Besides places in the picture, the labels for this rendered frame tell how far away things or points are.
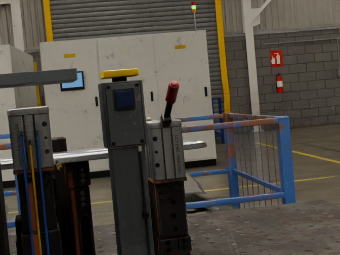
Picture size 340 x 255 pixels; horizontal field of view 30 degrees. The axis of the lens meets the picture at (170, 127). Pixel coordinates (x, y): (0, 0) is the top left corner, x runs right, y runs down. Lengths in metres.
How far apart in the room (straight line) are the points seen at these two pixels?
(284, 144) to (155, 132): 2.05
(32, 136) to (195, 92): 8.15
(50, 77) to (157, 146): 0.31
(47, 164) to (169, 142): 0.24
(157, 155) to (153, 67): 8.00
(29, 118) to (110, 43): 8.01
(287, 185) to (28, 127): 2.22
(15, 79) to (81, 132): 8.15
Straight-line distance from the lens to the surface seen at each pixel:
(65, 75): 1.03
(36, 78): 1.02
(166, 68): 9.26
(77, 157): 1.34
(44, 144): 1.22
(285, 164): 3.27
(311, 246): 1.65
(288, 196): 3.29
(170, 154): 1.25
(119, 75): 1.07
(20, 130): 1.22
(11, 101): 9.16
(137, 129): 1.07
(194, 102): 9.31
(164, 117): 1.23
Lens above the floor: 1.11
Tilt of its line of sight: 3 degrees down
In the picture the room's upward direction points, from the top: 5 degrees counter-clockwise
